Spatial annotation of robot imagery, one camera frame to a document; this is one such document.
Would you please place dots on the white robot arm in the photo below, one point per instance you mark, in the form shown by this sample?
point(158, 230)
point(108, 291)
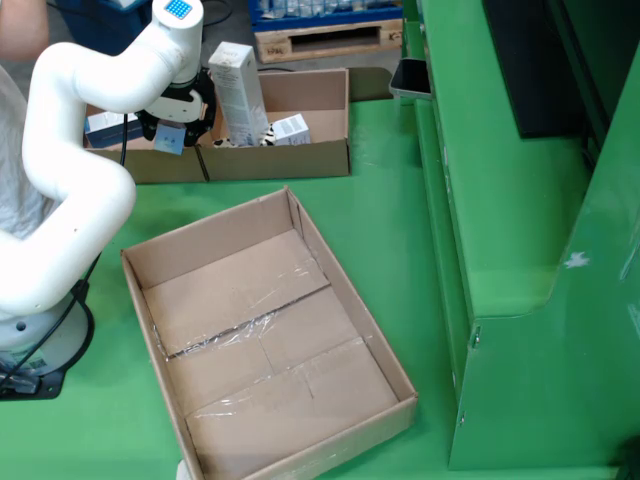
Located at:
point(75, 200)

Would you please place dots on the small white carton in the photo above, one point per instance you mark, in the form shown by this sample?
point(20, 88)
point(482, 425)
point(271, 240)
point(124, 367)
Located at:
point(292, 130)

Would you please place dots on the dark blue plastic bin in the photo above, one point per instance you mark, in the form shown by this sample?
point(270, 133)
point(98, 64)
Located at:
point(100, 25)

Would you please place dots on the cardboard box holding white cartons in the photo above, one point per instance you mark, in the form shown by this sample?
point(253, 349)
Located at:
point(300, 160)

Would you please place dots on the cardboard tray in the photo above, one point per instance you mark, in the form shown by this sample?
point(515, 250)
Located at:
point(280, 350)

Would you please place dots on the black and white spotted item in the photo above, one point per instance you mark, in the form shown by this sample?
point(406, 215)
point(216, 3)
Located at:
point(267, 136)

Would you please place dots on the wooden pallet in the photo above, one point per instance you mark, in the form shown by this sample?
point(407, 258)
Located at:
point(272, 50)

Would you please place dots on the white paper scrap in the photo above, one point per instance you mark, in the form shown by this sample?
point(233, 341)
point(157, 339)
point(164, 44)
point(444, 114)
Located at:
point(183, 471)

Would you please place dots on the tall white carton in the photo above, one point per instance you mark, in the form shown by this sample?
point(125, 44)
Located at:
point(240, 90)

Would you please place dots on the clear plastic film strip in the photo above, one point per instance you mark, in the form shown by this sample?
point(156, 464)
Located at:
point(225, 336)

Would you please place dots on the green machine housing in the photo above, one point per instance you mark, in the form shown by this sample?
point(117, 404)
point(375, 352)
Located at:
point(500, 200)

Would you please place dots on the blue and white carton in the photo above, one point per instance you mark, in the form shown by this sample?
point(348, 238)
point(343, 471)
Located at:
point(105, 125)

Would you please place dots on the person in white shirt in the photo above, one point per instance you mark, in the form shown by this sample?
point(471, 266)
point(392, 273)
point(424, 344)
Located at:
point(10, 190)

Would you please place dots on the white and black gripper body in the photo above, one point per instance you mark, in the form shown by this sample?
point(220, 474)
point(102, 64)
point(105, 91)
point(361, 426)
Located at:
point(175, 106)

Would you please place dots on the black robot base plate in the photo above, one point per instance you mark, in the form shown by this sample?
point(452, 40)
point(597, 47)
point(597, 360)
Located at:
point(55, 387)

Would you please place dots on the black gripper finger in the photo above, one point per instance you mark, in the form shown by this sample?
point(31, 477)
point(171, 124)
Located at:
point(207, 107)
point(147, 127)

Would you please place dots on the black smartphone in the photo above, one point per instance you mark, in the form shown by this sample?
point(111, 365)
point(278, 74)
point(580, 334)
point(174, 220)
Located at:
point(411, 77)

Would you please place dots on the black monitor panel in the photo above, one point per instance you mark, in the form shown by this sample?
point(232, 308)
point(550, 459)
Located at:
point(540, 75)

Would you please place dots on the blue pallet cage with goods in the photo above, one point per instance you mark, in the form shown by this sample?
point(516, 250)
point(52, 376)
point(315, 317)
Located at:
point(260, 22)

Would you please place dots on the cardboard box holding blue carton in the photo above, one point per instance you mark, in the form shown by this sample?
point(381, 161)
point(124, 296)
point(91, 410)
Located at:
point(160, 167)

